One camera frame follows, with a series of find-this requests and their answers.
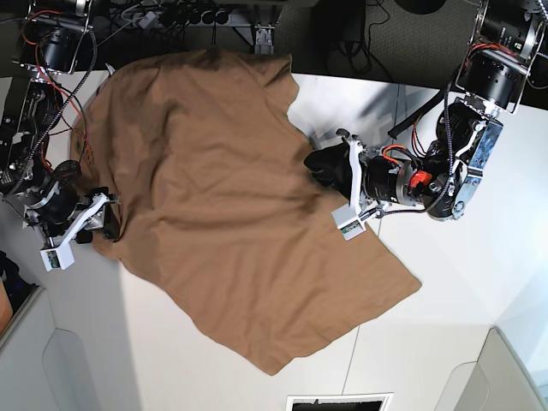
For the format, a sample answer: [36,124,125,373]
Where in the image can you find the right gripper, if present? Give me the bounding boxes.
[25,186,120,248]

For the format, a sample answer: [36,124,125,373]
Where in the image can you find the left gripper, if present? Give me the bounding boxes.
[304,128,428,218]

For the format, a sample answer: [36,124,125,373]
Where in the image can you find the brown t-shirt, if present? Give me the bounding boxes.
[71,50,421,375]

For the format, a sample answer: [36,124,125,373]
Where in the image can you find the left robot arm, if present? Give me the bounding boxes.
[304,1,547,227]

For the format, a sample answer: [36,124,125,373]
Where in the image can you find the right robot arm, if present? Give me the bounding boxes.
[1,1,120,248]

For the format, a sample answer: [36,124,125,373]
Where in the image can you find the white bin right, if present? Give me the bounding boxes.
[435,326,547,411]

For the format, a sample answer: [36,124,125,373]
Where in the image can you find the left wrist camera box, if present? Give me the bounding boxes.
[331,205,366,241]

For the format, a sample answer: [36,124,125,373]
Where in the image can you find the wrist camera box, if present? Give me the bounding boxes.
[331,205,366,241]
[40,244,74,271]

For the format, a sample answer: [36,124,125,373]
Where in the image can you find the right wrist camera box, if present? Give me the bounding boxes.
[40,244,74,271]

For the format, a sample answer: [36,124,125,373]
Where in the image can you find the aluminium frame post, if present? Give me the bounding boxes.
[253,25,275,55]

